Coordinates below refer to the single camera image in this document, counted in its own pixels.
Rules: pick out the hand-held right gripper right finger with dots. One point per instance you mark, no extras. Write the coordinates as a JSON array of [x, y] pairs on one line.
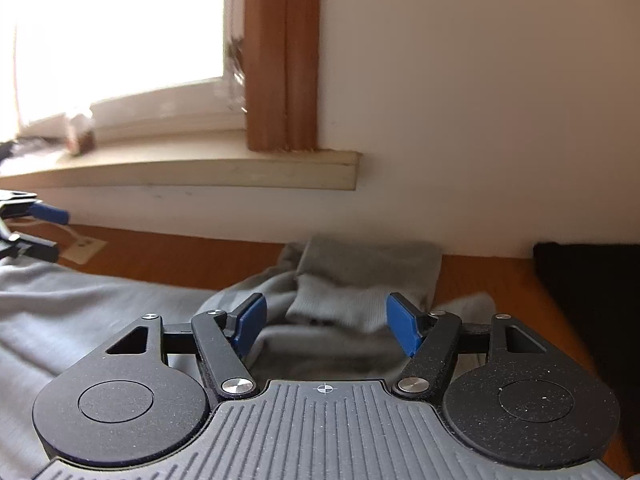
[[405, 325]]

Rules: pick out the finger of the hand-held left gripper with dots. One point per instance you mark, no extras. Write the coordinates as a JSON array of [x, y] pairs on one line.
[[50, 214], [35, 249]]

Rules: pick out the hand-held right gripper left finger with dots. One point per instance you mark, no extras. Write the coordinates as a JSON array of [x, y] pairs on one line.
[[250, 325]]

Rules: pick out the grey sweatshirt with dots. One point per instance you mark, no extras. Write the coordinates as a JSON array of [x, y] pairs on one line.
[[340, 280]]

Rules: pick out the beige paper card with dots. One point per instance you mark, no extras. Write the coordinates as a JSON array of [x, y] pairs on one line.
[[82, 245]]

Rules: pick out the glass jar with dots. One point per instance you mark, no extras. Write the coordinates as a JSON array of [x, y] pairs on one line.
[[80, 135]]

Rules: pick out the beige window sill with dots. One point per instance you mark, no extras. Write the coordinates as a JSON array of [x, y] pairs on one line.
[[200, 170]]

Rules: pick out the black folded garment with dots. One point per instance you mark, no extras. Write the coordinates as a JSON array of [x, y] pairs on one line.
[[590, 300]]

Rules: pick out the white framed window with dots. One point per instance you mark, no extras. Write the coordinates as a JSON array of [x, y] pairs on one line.
[[115, 25]]

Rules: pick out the wooden window trim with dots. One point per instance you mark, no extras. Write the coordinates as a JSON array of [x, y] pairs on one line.
[[282, 55]]

